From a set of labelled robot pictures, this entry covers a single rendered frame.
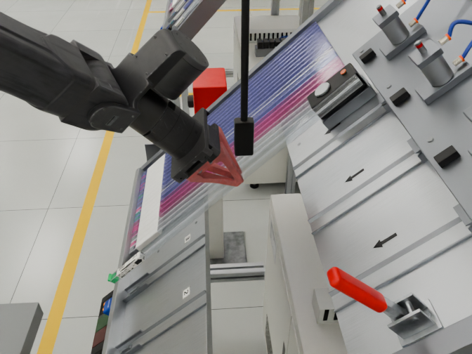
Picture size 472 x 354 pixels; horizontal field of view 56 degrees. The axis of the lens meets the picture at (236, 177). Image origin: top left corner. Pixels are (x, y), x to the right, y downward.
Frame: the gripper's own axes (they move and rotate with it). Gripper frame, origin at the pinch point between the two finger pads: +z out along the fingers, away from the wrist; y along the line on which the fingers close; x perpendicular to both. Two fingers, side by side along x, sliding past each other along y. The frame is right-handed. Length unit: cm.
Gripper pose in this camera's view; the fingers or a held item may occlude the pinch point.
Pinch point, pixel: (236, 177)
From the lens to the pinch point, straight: 63.0
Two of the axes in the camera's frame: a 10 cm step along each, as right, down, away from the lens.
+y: -0.8, -6.2, 7.8
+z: 7.0, 5.2, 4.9
